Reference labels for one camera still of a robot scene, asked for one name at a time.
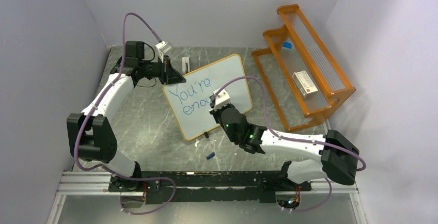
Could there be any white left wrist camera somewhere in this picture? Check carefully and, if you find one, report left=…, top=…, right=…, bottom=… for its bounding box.
left=155, top=41, right=172, bottom=62

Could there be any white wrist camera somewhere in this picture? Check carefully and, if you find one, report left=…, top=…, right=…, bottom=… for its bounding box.
left=155, top=41, right=172, bottom=62
left=210, top=89, right=230, bottom=110

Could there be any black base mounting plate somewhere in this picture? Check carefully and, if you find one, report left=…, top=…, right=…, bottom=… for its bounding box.
left=108, top=171, right=311, bottom=204

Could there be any yellow-framed whiteboard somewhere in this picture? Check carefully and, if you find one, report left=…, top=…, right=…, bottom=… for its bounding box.
left=162, top=54, right=245, bottom=140

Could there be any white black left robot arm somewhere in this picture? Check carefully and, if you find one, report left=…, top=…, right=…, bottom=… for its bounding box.
left=67, top=41, right=186, bottom=191

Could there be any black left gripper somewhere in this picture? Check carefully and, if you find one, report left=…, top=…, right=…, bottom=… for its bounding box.
left=139, top=55, right=185, bottom=85

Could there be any white red box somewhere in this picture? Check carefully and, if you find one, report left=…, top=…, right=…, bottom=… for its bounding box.
left=292, top=70, right=318, bottom=98

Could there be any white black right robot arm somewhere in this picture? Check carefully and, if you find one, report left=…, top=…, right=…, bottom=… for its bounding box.
left=209, top=104, right=359, bottom=190

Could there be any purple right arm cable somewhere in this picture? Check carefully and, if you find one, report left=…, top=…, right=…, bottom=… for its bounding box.
left=210, top=76, right=367, bottom=214

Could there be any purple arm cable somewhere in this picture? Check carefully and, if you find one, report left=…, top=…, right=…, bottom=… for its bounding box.
left=73, top=12, right=177, bottom=216
left=210, top=76, right=367, bottom=214

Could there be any white whiteboard eraser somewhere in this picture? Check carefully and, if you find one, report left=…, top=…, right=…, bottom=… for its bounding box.
left=182, top=57, right=190, bottom=74

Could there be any blue marker cap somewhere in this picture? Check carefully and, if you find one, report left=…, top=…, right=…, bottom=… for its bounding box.
left=206, top=152, right=215, bottom=160

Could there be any blue-capped item on shelf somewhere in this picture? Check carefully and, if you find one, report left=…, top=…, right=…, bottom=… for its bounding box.
left=281, top=42, right=293, bottom=50

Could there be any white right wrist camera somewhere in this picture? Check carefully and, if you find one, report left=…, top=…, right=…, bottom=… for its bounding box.
left=210, top=89, right=230, bottom=110

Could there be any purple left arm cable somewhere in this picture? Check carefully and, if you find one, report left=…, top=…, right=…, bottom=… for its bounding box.
left=73, top=12, right=177, bottom=216

